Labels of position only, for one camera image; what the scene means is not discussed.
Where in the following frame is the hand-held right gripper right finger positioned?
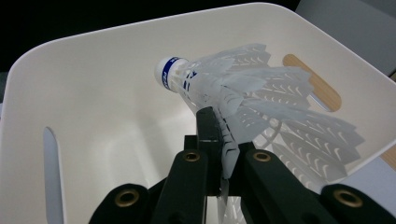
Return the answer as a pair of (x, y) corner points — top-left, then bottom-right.
(233, 141), (339, 224)

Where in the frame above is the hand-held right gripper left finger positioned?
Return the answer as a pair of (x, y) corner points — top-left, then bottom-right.
(151, 106), (224, 224)

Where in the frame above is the white plastic storage bin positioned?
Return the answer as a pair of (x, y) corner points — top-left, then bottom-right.
(0, 2), (396, 224)

